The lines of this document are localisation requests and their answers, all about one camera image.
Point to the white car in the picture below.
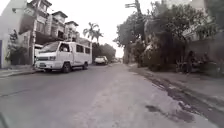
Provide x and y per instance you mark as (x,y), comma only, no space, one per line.
(101,60)

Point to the grey concrete road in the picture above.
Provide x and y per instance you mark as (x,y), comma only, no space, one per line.
(100,96)

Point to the palm trees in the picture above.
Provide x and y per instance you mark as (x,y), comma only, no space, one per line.
(91,32)

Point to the white van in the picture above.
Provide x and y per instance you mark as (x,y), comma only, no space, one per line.
(65,55)

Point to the utility pole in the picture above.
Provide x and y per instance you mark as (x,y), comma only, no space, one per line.
(138,13)

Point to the row of dark trees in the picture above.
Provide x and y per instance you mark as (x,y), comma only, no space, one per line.
(163,36)

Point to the multi-storey building with balconies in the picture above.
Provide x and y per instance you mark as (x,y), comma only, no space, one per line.
(40,26)

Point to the dark wet gutter strip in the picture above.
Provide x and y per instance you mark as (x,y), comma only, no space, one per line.
(186,100)

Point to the pale pole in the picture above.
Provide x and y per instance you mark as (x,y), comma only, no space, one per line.
(33,36)

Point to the grey concrete pavement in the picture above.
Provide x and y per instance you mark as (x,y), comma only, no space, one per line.
(196,83)

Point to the grey raised kerb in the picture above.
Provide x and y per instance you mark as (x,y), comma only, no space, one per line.
(16,72)

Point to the grey wall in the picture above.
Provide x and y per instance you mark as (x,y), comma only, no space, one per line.
(206,46)

